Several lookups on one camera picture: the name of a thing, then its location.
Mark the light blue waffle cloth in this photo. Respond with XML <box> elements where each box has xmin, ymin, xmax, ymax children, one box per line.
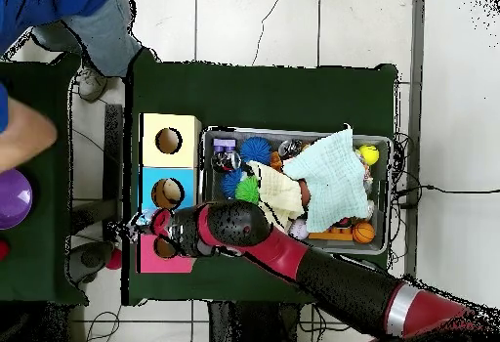
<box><xmin>281</xmin><ymin>124</ymin><xmax>371</xmax><ymax>234</ymax></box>

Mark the wooden box with three holes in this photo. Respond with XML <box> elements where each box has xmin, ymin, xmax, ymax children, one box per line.
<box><xmin>138</xmin><ymin>112</ymin><xmax>204</xmax><ymax>274</ymax></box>

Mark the bottle with blue label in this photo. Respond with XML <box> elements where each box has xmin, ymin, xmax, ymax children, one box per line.
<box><xmin>128</xmin><ymin>207</ymin><xmax>158</xmax><ymax>241</ymax></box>

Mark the cream waffle cloth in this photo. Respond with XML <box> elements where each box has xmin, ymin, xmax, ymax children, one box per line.
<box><xmin>249</xmin><ymin>160</ymin><xmax>306</xmax><ymax>230</ymax></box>

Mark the crushed black drink can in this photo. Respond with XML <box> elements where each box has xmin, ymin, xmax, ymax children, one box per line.
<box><xmin>210</xmin><ymin>149</ymin><xmax>242</xmax><ymax>174</ymax></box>

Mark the purple ball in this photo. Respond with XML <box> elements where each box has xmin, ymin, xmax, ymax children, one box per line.
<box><xmin>0</xmin><ymin>168</ymin><xmax>33</xmax><ymax>231</ymax></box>

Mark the blue spiky rubber ball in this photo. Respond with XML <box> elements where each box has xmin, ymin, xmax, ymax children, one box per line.
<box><xmin>238</xmin><ymin>137</ymin><xmax>272</xmax><ymax>165</ymax></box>
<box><xmin>220</xmin><ymin>168</ymin><xmax>244</xmax><ymax>198</ymax></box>

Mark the yellow smiley ball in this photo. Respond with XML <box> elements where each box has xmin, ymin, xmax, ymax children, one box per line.
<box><xmin>357</xmin><ymin>144</ymin><xmax>381</xmax><ymax>166</ymax></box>

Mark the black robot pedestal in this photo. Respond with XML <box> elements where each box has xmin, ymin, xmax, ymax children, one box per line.
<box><xmin>208</xmin><ymin>300</ymin><xmax>313</xmax><ymax>342</ymax></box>

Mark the orange toy basketball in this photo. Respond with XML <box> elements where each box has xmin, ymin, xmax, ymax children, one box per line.
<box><xmin>352</xmin><ymin>221</ymin><xmax>376</xmax><ymax>245</ymax></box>

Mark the black power cable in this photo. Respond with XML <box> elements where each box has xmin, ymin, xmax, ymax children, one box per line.
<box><xmin>394</xmin><ymin>183</ymin><xmax>500</xmax><ymax>210</ymax></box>

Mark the dark green table cloth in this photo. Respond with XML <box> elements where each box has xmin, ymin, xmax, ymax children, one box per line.
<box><xmin>0</xmin><ymin>53</ymin><xmax>89</xmax><ymax>306</ymax></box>
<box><xmin>122</xmin><ymin>47</ymin><xmax>399</xmax><ymax>307</ymax></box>

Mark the white toy baseball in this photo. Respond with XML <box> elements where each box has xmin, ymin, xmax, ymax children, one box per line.
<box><xmin>287</xmin><ymin>218</ymin><xmax>310</xmax><ymax>240</ymax></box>

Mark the person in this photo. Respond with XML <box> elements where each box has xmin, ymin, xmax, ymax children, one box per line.
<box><xmin>0</xmin><ymin>0</ymin><xmax>142</xmax><ymax>103</ymax></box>

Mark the grey wire mesh bin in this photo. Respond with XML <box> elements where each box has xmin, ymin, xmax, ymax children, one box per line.
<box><xmin>196</xmin><ymin>125</ymin><xmax>394</xmax><ymax>256</ymax></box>

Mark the large green spiky ball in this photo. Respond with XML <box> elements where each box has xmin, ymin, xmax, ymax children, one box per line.
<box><xmin>234</xmin><ymin>175</ymin><xmax>262</xmax><ymax>205</ymax></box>

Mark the purple toy brick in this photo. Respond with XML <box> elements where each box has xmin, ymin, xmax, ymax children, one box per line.
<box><xmin>212</xmin><ymin>138</ymin><xmax>237</xmax><ymax>153</ymax></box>

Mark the black upright panel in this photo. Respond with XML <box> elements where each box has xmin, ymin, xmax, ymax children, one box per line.
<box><xmin>102</xmin><ymin>103</ymin><xmax>125</xmax><ymax>241</ymax></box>

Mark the grey object with red knob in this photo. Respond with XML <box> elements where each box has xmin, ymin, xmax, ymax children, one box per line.
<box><xmin>67</xmin><ymin>239</ymin><xmax>123</xmax><ymax>284</ymax></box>

